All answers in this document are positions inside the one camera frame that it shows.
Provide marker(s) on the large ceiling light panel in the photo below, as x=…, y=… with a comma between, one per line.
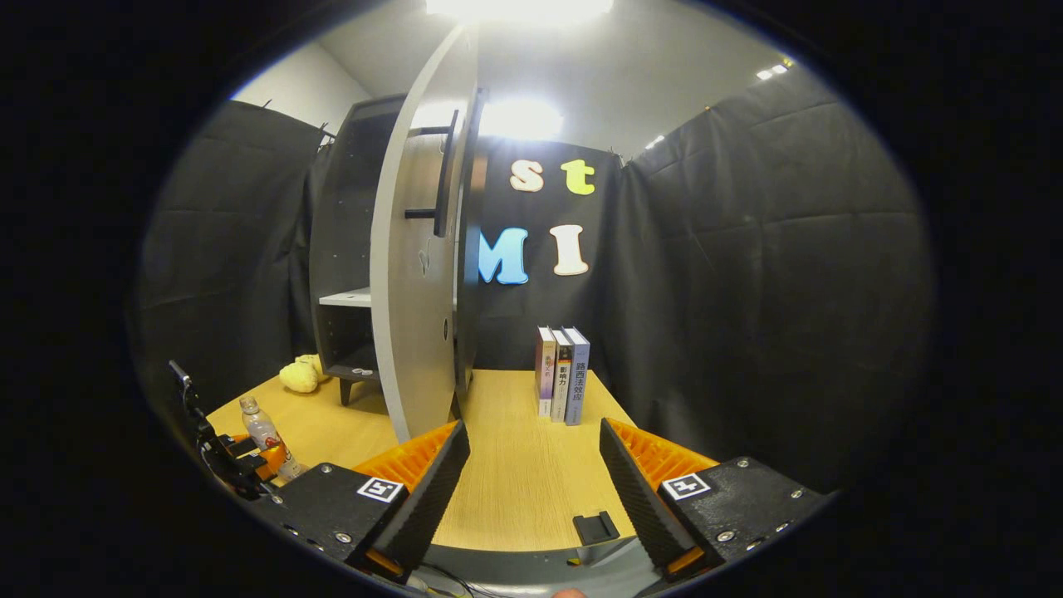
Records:
x=519, y=8

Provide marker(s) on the pink-white book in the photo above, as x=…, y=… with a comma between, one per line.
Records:
x=544, y=374

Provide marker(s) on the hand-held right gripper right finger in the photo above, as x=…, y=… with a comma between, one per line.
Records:
x=635, y=498

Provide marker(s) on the white book dark label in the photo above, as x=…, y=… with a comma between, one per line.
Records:
x=562, y=378

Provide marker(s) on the blue-grey book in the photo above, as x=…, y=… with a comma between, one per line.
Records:
x=579, y=378

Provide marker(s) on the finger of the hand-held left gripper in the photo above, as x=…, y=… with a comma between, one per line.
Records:
x=239, y=444
x=276, y=463

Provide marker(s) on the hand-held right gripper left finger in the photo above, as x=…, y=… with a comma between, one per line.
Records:
x=432, y=498

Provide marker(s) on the small black bracket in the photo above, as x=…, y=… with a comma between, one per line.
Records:
x=594, y=529

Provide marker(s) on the double ceiling light panel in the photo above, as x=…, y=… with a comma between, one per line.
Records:
x=772, y=71

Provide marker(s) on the clear plastic bottle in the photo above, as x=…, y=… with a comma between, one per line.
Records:
x=262, y=432

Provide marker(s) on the white cabinet shelf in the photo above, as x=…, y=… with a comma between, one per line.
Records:
x=349, y=297

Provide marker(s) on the dark grey cabinet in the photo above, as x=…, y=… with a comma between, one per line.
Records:
x=340, y=208

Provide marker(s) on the yellow plush toy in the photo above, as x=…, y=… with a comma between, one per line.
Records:
x=299, y=378

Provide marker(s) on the black backdrop cloth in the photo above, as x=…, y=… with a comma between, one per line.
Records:
x=789, y=291

